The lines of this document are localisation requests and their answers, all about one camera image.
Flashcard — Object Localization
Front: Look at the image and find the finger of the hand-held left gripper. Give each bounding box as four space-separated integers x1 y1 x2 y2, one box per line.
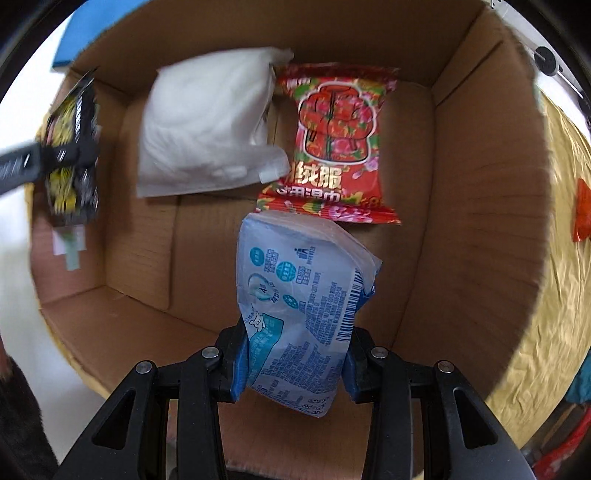
0 138 99 197

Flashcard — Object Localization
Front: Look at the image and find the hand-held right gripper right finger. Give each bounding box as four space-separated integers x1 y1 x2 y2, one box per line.
342 327 535 480

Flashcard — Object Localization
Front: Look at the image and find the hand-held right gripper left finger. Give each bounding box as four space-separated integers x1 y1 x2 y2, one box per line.
54 324 252 480

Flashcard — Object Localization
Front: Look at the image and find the black and yellow snack packet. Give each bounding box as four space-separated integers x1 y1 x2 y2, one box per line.
42 69 101 227

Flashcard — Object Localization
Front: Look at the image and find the blue white snack packet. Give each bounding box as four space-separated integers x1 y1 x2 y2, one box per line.
236 211 383 419

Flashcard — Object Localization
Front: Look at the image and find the white plastic packet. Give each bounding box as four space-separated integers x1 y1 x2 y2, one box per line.
136 46 295 199

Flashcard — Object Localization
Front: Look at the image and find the cardboard box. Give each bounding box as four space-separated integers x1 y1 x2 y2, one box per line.
25 0 561 480

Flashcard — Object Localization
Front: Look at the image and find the red floral packet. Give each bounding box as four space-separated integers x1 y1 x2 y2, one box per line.
256 63 402 226

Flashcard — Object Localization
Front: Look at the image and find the blue foam pad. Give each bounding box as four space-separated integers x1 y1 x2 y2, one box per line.
52 11 105 68

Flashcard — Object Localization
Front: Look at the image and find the yellow cloth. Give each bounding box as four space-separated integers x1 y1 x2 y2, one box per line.
480 90 591 446

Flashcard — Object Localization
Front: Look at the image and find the orange snack packet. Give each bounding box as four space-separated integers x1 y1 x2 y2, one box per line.
571 178 591 243

